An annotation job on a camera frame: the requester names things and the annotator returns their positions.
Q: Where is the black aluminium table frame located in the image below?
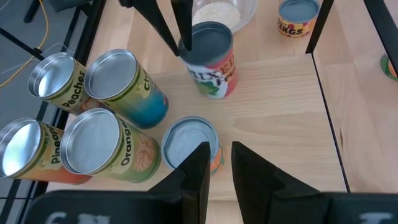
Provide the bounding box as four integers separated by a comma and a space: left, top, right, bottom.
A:
0, 0, 108, 224

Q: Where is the yellow floor cable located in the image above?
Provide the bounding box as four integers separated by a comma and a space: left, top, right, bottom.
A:
0, 0, 50, 88

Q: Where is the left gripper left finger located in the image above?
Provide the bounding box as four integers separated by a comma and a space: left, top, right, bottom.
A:
148, 141, 212, 224

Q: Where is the short mandarin oranges can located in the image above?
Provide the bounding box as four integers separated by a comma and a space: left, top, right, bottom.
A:
160, 116, 225, 177

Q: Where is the tall peaches can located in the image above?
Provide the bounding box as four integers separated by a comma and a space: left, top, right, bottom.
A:
27, 52, 108, 116

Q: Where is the thin white floor cable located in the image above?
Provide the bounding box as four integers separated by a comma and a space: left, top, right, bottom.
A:
0, 42, 76, 76

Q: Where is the beige grain heap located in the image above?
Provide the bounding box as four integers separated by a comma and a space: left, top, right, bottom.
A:
192, 1, 243, 30

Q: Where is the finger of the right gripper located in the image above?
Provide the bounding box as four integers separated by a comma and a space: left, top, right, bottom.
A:
170, 0, 195, 51
119, 0, 181, 58

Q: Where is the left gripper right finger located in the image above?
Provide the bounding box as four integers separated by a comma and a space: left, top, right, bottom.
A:
231, 141, 330, 224

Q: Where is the tall teal and yellow can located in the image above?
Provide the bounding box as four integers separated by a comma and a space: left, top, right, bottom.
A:
83, 49, 170, 130

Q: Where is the mixed fruit can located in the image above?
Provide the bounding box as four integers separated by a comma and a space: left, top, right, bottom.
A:
177, 21, 239, 100

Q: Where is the tall pineapple can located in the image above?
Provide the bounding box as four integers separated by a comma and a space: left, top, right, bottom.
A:
0, 117, 93, 186

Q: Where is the tall oranges can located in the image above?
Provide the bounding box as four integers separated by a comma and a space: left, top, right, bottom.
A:
59, 108, 162, 184

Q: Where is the short green can orange fruit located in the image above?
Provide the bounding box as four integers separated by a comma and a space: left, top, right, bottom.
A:
379, 53, 398, 82

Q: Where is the clear plastic bowl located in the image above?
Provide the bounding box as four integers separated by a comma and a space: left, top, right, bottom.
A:
191, 0, 259, 34

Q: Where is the short yellow pink-dotted can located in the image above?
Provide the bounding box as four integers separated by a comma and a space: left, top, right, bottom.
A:
277, 0, 321, 39

